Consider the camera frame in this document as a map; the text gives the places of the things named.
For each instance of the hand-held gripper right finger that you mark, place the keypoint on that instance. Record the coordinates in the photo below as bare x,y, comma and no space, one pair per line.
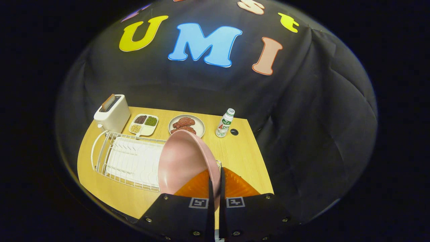
255,215

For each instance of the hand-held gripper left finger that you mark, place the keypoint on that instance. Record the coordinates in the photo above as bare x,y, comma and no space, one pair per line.
181,218

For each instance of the pink plate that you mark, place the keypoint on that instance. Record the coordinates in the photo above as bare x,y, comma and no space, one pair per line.
181,161

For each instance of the beige plate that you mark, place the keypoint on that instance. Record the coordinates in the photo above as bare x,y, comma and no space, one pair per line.
200,126

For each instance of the white sectioned dish with beans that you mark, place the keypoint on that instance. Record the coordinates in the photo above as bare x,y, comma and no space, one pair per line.
143,124

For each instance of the red meat piece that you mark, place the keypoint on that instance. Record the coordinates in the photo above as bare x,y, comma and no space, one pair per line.
184,122
184,129

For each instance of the white drink bottle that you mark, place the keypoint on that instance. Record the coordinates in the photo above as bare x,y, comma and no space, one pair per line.
224,125

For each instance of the black backdrop cloth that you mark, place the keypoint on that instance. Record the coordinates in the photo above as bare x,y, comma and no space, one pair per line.
302,117

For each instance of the white toaster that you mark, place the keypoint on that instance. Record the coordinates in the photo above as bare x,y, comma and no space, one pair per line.
114,117

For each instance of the brown toast slice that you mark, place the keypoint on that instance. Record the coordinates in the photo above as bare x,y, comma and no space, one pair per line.
108,102

